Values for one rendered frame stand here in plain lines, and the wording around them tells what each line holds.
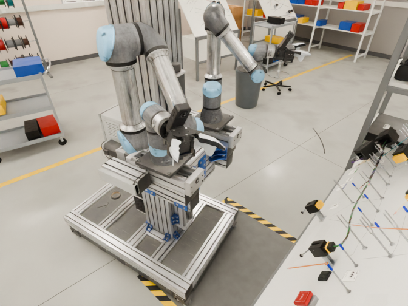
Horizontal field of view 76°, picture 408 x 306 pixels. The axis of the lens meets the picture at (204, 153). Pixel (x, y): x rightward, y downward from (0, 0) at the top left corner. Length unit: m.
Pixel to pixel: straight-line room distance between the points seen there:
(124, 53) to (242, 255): 1.85
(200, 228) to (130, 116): 1.35
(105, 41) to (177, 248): 1.58
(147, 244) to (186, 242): 0.30
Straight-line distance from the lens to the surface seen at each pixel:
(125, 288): 2.29
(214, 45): 1.66
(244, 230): 2.52
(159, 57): 1.05
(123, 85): 1.09
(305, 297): 0.99
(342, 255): 1.13
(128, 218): 2.39
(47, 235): 2.84
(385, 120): 2.16
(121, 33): 1.04
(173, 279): 1.99
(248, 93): 4.39
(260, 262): 2.36
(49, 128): 3.90
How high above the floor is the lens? 1.98
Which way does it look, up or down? 36 degrees down
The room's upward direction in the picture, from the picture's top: straight up
